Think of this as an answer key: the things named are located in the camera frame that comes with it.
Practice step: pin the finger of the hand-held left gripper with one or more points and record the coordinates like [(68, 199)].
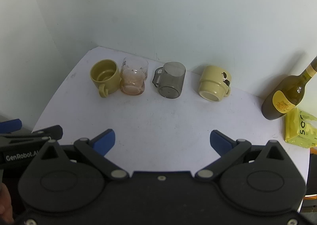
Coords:
[(10, 125), (49, 132)]

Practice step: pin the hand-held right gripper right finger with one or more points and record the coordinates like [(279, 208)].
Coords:
[(220, 140)]

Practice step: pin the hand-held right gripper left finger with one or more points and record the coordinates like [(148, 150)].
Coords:
[(105, 140)]

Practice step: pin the pink glass cup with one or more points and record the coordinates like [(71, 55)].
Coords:
[(133, 81)]

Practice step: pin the grey transparent plastic cup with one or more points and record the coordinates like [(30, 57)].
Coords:
[(171, 82)]

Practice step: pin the person's left hand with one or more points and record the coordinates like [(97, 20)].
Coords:
[(5, 202)]

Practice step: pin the olive yellow mug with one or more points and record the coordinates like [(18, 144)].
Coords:
[(114, 83)]

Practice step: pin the cream mug with dog print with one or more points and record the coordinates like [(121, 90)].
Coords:
[(213, 82)]

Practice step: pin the olive green wine bottle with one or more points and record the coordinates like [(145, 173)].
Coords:
[(279, 101)]

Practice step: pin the yellow tissue packet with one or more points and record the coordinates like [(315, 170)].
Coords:
[(298, 130)]

